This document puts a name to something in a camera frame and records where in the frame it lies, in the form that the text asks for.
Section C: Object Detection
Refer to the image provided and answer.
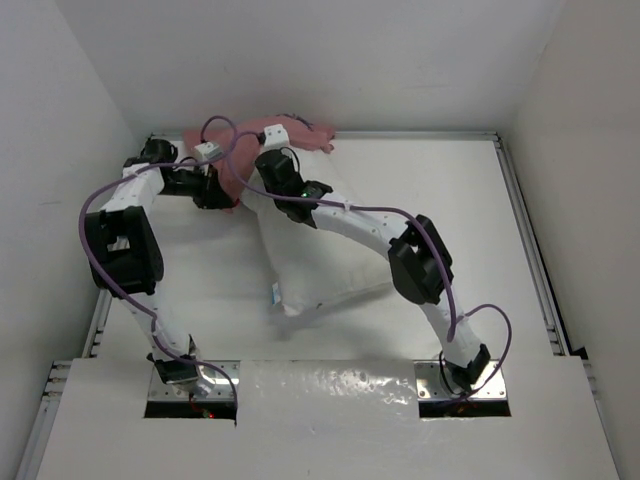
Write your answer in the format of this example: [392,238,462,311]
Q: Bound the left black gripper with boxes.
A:
[161,163,235,211]

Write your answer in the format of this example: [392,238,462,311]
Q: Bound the red patterned pillowcase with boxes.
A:
[214,114,336,207]

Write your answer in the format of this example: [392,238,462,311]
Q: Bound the white pillow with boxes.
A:
[239,144,394,319]

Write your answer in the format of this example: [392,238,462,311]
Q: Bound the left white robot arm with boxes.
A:
[82,138,232,393]

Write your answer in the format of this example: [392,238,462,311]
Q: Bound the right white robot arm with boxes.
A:
[255,149,490,395]

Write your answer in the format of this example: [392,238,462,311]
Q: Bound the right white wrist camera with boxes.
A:
[261,124,290,150]

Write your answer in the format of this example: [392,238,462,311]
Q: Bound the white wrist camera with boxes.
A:
[193,142,223,162]
[261,124,290,150]

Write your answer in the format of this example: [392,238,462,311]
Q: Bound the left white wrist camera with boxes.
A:
[193,142,223,162]

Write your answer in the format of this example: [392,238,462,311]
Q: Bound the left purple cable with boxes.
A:
[79,115,266,406]

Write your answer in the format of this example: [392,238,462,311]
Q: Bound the purple cable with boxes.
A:
[79,115,266,406]
[224,130,515,401]

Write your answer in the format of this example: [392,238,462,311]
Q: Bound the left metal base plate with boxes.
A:
[147,360,240,403]

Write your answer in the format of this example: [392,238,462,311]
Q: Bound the metal base plate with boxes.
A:
[147,360,240,403]
[414,359,508,404]

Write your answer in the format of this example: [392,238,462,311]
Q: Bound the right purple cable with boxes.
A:
[224,130,515,401]

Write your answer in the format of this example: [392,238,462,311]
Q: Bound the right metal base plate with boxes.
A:
[414,359,508,404]

